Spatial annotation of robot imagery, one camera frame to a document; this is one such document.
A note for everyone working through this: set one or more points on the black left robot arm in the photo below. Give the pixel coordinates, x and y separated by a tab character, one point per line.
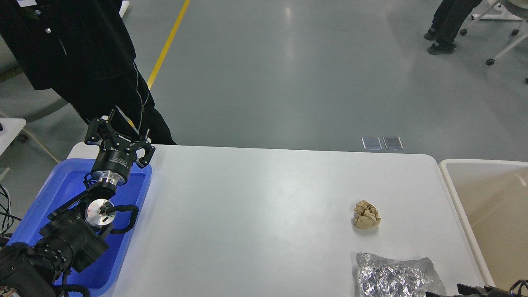
74	237

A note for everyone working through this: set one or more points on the white side table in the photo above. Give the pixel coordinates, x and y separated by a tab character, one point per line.
10	129

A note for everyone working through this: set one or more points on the left metal floor plate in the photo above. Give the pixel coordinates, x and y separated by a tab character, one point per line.
372	143

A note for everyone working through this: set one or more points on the beige plastic bin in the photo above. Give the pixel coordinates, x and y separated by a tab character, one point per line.
491	200

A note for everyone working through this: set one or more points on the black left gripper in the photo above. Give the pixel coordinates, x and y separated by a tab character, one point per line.
116	157

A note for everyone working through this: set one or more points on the grey office chair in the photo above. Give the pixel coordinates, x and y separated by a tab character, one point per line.
18	97

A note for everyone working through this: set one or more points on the aluminium foil sheet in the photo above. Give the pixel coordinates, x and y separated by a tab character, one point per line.
384	277

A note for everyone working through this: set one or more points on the blue plastic tray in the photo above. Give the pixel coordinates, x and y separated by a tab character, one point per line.
64	183

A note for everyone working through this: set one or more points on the metal floor plate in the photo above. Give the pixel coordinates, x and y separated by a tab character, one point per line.
372	143
393	143

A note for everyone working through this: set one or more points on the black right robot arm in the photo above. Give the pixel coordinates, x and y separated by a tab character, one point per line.
490	291

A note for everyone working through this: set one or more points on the right metal floor plate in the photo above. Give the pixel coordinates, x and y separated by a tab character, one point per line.
393	143

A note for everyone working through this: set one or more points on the person in black clothes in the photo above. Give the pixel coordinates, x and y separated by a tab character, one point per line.
83	51

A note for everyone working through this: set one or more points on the white flat box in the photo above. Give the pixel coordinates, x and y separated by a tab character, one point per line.
124	5

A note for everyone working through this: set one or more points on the background person black trousers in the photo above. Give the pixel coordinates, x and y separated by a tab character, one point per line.
447	21

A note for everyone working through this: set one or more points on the crumpled brown paper ball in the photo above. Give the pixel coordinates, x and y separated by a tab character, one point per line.
366	215

